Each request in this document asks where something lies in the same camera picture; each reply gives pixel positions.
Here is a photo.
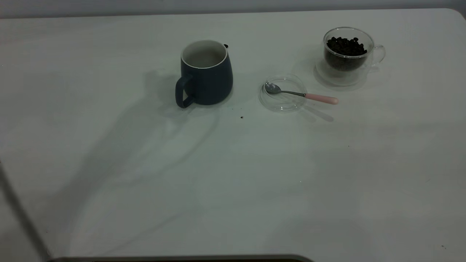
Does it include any dark coffee beans heap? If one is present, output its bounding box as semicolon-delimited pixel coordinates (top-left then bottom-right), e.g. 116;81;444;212
325;36;368;71

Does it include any dark grey ceramic mug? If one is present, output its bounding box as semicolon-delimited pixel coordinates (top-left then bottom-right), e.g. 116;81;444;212
175;39;234;109

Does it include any clear round glass dish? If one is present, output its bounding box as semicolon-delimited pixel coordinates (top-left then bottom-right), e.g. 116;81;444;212
258;74;308;112

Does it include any clear glass cup with handle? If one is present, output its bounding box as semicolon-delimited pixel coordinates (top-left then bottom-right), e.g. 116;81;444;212
314;27;386;88

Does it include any metal spoon with pink handle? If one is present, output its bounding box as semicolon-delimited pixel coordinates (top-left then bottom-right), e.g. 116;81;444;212
264;82;339;106

